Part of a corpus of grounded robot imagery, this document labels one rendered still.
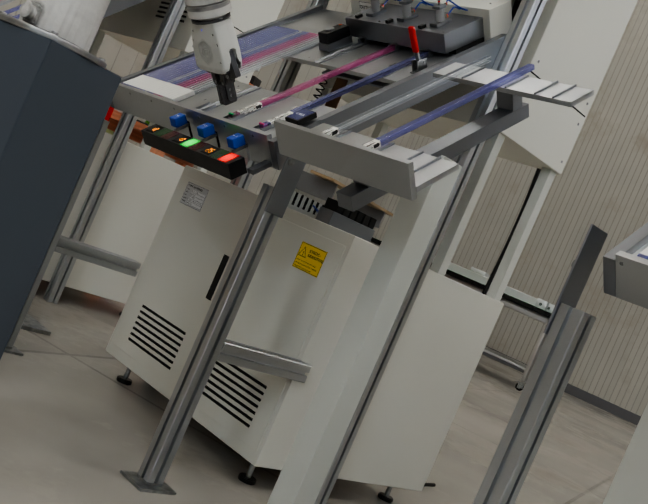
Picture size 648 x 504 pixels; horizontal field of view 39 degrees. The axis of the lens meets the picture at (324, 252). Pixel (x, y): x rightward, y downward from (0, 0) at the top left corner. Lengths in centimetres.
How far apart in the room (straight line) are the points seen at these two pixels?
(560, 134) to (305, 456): 119
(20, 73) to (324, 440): 83
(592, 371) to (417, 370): 982
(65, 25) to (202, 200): 99
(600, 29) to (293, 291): 108
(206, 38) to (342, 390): 71
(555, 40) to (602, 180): 1006
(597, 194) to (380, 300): 1077
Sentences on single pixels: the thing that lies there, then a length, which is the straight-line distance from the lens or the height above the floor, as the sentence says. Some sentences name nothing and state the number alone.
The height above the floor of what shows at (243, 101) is 80.
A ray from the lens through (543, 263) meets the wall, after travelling 1233.
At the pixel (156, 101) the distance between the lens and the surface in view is 216.
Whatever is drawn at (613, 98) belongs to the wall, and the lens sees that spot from 1271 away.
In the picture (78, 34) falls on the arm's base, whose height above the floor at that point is 73.
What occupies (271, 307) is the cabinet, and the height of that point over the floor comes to 39.
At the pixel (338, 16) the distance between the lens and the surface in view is 263.
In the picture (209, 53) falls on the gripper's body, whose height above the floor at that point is 82.
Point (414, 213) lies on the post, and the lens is 169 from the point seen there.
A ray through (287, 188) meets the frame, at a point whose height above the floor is 65.
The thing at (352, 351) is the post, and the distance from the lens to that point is 170.
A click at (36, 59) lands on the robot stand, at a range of 149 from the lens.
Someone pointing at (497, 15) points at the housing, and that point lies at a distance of 224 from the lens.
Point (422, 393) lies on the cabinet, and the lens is 239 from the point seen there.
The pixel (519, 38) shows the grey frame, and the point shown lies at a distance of 222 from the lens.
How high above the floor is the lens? 59
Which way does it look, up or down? 1 degrees down
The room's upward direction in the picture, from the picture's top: 24 degrees clockwise
